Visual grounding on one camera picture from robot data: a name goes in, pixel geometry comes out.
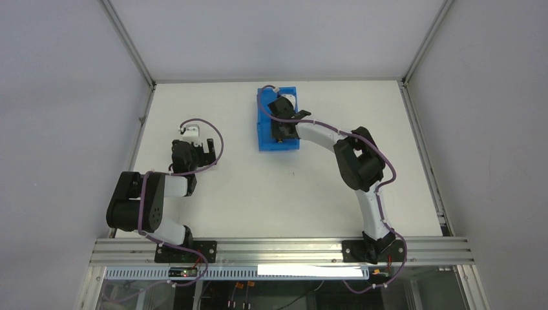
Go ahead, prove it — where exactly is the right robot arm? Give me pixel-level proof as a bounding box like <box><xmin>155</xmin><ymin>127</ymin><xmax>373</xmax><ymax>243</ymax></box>
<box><xmin>268</xmin><ymin>95</ymin><xmax>395</xmax><ymax>264</ymax></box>

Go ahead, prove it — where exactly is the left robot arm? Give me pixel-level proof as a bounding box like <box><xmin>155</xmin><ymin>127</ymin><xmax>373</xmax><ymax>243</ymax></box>
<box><xmin>106</xmin><ymin>138</ymin><xmax>216</xmax><ymax>249</ymax></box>

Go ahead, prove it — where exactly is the blue plastic bin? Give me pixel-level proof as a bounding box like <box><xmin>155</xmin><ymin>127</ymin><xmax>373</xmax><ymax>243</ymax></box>
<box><xmin>257</xmin><ymin>88</ymin><xmax>300</xmax><ymax>152</ymax></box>

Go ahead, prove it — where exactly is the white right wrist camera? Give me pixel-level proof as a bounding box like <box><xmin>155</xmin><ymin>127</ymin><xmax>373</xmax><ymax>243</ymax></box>
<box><xmin>273</xmin><ymin>87</ymin><xmax>297</xmax><ymax>106</ymax></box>

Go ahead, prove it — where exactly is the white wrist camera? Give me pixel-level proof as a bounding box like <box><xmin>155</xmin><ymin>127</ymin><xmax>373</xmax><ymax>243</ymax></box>
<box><xmin>273</xmin><ymin>87</ymin><xmax>297</xmax><ymax>106</ymax></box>
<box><xmin>180</xmin><ymin>124</ymin><xmax>200</xmax><ymax>144</ymax></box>

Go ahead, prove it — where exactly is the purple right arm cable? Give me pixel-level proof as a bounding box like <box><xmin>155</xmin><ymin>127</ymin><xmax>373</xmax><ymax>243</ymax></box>
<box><xmin>257</xmin><ymin>85</ymin><xmax>408</xmax><ymax>296</ymax></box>

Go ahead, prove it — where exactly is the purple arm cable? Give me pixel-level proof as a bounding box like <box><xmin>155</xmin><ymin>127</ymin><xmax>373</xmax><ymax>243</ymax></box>
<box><xmin>100</xmin><ymin>118</ymin><xmax>225</xmax><ymax>305</ymax></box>
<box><xmin>257</xmin><ymin>85</ymin><xmax>408</xmax><ymax>296</ymax></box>

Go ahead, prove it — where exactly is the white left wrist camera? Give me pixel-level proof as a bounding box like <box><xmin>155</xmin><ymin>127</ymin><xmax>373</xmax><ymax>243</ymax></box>
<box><xmin>180</xmin><ymin>124</ymin><xmax>200</xmax><ymax>144</ymax></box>

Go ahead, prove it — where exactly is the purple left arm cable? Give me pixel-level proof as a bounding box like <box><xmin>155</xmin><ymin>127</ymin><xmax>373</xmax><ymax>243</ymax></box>
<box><xmin>100</xmin><ymin>118</ymin><xmax>225</xmax><ymax>305</ymax></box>

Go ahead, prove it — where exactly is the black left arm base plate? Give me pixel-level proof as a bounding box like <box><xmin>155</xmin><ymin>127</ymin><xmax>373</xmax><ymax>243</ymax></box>
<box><xmin>154</xmin><ymin>240</ymin><xmax>218</xmax><ymax>264</ymax></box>

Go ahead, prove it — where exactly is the left aluminium frame post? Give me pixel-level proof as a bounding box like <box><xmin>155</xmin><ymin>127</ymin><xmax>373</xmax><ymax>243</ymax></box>
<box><xmin>99</xmin><ymin>0</ymin><xmax>156</xmax><ymax>238</ymax></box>

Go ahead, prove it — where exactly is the aluminium front rail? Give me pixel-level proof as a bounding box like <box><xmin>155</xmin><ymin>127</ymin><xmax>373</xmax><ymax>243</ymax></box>
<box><xmin>89</xmin><ymin>237</ymin><xmax>475</xmax><ymax>267</ymax></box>

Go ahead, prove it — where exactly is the slotted cable duct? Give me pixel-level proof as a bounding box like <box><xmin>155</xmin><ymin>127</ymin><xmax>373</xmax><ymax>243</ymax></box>
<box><xmin>105</xmin><ymin>264</ymin><xmax>395</xmax><ymax>281</ymax></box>

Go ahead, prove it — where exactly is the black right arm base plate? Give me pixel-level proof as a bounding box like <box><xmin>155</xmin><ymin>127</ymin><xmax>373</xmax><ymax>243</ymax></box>
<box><xmin>341</xmin><ymin>240</ymin><xmax>406</xmax><ymax>265</ymax></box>

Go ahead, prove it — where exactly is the aluminium enclosure frame post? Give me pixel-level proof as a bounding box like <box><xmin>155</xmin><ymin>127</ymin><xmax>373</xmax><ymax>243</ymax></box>
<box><xmin>398</xmin><ymin>0</ymin><xmax>455</xmax><ymax>237</ymax></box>

